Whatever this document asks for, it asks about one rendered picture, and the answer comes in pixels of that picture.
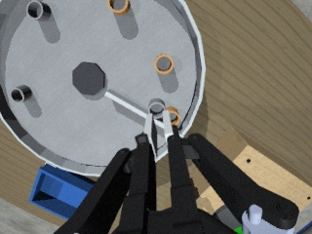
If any bronze bushing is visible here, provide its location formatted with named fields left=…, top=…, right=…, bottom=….
left=154, top=55, right=174, bottom=74
left=166, top=106, right=180, bottom=125
left=107, top=0, right=131, bottom=16

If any grey metal bushing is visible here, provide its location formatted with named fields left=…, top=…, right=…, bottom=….
left=148, top=98, right=166, bottom=119
left=10, top=85, right=32, bottom=103
left=26, top=0, right=51, bottom=21

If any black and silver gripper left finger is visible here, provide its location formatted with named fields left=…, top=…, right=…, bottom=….
left=54, top=113, right=158, bottom=234

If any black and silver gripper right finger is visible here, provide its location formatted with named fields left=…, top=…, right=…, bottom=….
left=163, top=110, right=299, bottom=234

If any blue square tray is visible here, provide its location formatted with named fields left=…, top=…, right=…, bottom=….
left=28, top=162, right=96, bottom=220

